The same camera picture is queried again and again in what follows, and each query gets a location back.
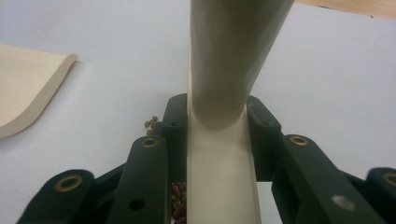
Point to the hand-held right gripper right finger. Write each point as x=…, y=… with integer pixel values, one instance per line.
x=263, y=140

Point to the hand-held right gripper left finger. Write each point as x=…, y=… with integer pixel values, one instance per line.
x=178, y=140

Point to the cream brush with red cap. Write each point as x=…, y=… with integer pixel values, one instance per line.
x=224, y=62

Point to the cream plastic dustpan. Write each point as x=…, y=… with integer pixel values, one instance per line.
x=25, y=87

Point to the white table board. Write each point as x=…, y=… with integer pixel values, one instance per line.
x=109, y=46

